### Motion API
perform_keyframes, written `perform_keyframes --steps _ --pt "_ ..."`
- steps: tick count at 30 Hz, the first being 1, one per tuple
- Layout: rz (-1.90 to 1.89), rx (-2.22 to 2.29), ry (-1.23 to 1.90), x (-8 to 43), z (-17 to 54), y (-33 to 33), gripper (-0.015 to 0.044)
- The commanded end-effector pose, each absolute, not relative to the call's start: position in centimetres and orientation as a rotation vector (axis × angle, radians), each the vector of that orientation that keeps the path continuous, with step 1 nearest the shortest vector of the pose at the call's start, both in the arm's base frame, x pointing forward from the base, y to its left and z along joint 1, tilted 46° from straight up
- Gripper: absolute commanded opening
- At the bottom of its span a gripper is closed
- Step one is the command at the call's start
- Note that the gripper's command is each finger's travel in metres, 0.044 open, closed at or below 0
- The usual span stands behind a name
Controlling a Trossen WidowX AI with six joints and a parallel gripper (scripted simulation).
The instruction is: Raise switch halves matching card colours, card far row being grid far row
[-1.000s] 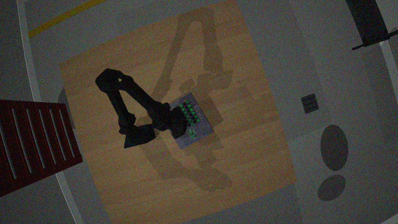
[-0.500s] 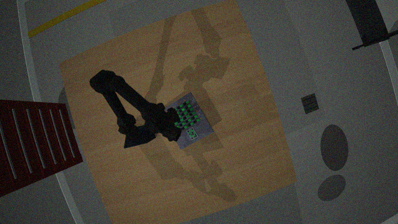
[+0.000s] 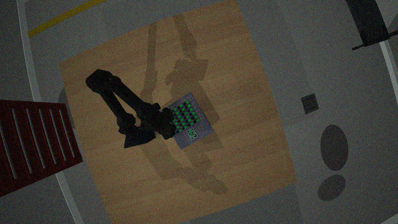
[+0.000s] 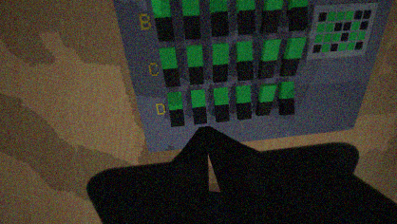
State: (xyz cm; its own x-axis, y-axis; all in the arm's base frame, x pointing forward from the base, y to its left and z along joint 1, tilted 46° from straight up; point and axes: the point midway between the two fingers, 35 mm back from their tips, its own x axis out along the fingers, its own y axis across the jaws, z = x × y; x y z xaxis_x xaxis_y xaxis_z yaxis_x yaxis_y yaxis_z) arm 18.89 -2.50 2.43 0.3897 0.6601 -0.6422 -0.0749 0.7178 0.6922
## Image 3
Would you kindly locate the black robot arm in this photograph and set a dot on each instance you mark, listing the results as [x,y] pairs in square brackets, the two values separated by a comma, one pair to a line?
[104,83]

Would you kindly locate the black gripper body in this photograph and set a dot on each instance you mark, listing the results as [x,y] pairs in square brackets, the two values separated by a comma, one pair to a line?
[158,107]

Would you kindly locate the grey switch panel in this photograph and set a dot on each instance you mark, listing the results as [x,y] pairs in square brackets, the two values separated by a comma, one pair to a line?
[191,124]

